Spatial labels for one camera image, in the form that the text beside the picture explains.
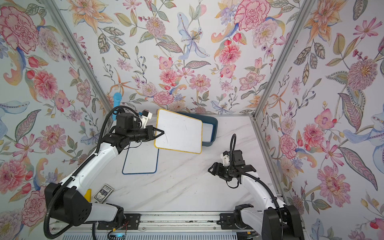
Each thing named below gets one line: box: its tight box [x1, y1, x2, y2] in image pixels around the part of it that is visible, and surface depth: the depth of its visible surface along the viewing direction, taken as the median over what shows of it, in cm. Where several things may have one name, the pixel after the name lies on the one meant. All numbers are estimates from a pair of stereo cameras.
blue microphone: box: [112, 92, 123, 121], surface depth 95 cm
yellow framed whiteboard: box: [154, 108, 204, 154], surface depth 85 cm
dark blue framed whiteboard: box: [122, 137, 159, 175], surface depth 94 cm
